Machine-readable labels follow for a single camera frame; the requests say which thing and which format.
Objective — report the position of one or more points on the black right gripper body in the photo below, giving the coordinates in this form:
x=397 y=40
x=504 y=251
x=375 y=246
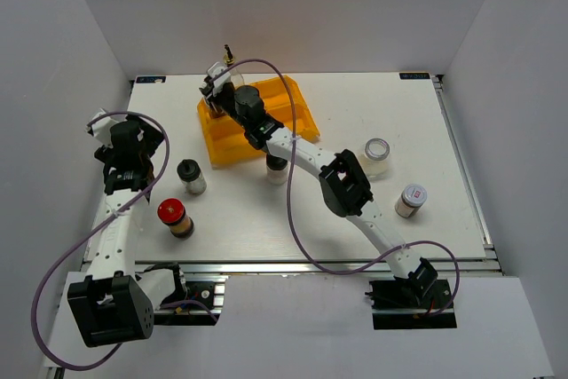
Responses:
x=224 y=100

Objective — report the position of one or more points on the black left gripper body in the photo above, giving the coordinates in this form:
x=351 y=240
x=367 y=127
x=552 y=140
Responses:
x=152 y=138

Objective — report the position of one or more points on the clear square oil bottle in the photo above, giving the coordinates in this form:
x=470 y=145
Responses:
x=229 y=60

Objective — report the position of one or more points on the red-lid dark sauce jar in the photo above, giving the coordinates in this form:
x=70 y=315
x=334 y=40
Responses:
x=173 y=214

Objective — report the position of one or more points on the black-lid white spice jar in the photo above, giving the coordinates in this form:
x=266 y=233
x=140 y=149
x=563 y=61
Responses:
x=276 y=170

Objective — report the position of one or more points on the white-lid seasoning jar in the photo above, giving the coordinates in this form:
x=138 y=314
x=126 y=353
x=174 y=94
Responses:
x=411 y=199

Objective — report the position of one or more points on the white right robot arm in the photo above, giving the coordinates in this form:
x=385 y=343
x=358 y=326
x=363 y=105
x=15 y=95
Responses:
x=345 y=189

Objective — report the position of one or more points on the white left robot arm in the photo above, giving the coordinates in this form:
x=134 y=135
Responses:
x=114 y=304

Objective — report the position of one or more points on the yellow four-compartment plastic bin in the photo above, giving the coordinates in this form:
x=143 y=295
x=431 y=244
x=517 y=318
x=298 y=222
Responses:
x=260 y=108

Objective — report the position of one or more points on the left black logo sticker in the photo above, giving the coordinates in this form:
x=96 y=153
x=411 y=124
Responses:
x=150 y=79

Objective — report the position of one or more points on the black logo sticker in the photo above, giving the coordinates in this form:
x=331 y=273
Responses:
x=414 y=76
x=150 y=79

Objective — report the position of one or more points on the open round glass jar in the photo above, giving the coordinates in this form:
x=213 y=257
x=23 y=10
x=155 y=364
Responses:
x=375 y=157

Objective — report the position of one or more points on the right black logo sticker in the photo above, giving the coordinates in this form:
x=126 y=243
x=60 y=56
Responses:
x=414 y=76

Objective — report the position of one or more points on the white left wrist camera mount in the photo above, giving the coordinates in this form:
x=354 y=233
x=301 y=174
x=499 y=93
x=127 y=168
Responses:
x=100 y=126

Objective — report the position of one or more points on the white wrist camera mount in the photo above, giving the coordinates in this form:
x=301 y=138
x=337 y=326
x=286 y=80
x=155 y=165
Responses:
x=100 y=126
x=216 y=78

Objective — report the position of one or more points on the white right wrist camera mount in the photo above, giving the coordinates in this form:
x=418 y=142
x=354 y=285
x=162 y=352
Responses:
x=216 y=78

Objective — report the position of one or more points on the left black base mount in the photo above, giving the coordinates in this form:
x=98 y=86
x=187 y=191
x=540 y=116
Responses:
x=196 y=301

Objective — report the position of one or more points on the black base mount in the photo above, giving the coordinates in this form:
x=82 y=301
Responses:
x=393 y=309
x=196 y=301

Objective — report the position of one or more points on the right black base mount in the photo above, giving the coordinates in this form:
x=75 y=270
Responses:
x=393 y=309

